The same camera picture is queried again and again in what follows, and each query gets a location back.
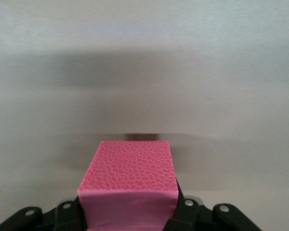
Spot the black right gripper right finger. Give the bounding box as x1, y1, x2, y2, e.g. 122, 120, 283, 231
165, 184, 201, 231

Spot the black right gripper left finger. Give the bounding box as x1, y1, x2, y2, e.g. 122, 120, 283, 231
54, 195, 88, 231

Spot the red foam block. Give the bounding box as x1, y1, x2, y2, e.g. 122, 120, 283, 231
77, 141, 179, 231

